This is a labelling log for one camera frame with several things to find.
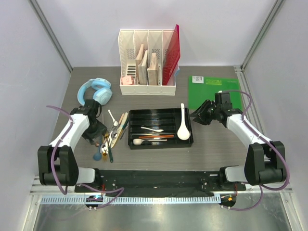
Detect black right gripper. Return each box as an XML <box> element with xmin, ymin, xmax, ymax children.
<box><xmin>189</xmin><ymin>100</ymin><xmax>220</xmax><ymax>126</ymax></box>

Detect blue plastic spoon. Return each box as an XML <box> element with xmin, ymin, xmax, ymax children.
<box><xmin>93</xmin><ymin>145</ymin><xmax>102</xmax><ymax>161</ymax></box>

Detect light blue headphones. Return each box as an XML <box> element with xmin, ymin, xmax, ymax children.
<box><xmin>77</xmin><ymin>78</ymin><xmax>113</xmax><ymax>106</ymax></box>

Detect small white ceramic spoon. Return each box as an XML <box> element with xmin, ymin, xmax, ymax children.
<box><xmin>133</xmin><ymin>139</ymin><xmax>152</xmax><ymax>146</ymax></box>

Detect black cutlery tray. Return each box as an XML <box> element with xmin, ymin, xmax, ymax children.
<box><xmin>128</xmin><ymin>107</ymin><xmax>194</xmax><ymax>150</ymax></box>

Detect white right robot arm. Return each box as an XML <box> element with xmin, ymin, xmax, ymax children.
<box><xmin>191</xmin><ymin>91</ymin><xmax>290</xmax><ymax>191</ymax></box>

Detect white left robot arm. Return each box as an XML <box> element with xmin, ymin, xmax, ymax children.
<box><xmin>38</xmin><ymin>100</ymin><xmax>107</xmax><ymax>192</ymax></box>

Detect white thin plastic spoon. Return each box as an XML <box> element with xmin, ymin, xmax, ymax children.
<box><xmin>108</xmin><ymin>109</ymin><xmax>118</xmax><ymax>127</ymax></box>

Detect green cutting mat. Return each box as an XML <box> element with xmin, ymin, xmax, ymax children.
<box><xmin>187</xmin><ymin>75</ymin><xmax>243</xmax><ymax>113</ymax></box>

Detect large white ceramic spoon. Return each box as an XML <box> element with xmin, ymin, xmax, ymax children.
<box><xmin>177</xmin><ymin>103</ymin><xmax>190</xmax><ymax>141</ymax></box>

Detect orange chopstick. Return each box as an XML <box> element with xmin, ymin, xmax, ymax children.
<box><xmin>138</xmin><ymin>134</ymin><xmax>175</xmax><ymax>139</ymax></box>

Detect black spoon in tray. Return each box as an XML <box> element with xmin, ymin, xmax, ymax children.
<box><xmin>141</xmin><ymin>140</ymin><xmax>152</xmax><ymax>145</ymax></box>

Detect white chopstick in tray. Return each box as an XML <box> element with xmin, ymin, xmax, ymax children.
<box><xmin>142</xmin><ymin>138</ymin><xmax>167</xmax><ymax>142</ymax></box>

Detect pink cube box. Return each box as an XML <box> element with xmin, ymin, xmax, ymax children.
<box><xmin>121</xmin><ymin>75</ymin><xmax>134</xmax><ymax>86</ymax></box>

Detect magenta plastic folder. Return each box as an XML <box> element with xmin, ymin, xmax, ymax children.
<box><xmin>162</xmin><ymin>24</ymin><xmax>180</xmax><ymax>85</ymax></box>

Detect wooden board right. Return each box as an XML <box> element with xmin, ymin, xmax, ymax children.
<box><xmin>147</xmin><ymin>52</ymin><xmax>159</xmax><ymax>86</ymax></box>

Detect wooden board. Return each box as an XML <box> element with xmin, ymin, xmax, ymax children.
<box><xmin>135</xmin><ymin>44</ymin><xmax>148</xmax><ymax>85</ymax></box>
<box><xmin>147</xmin><ymin>52</ymin><xmax>159</xmax><ymax>86</ymax></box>

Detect wooden board left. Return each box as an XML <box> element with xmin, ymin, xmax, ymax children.
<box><xmin>135</xmin><ymin>44</ymin><xmax>148</xmax><ymax>85</ymax></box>

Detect white file organizer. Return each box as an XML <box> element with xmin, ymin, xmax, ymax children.
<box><xmin>118</xmin><ymin>25</ymin><xmax>180</xmax><ymax>96</ymax></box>

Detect green handled utensil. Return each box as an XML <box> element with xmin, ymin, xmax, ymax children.
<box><xmin>108</xmin><ymin>145</ymin><xmax>114</xmax><ymax>163</ymax></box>

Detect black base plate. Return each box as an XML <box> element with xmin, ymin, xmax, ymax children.
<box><xmin>88</xmin><ymin>170</ymin><xmax>246</xmax><ymax>193</ymax></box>

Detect white cable duct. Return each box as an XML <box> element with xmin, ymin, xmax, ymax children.
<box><xmin>40</xmin><ymin>194</ymin><xmax>221</xmax><ymax>205</ymax></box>

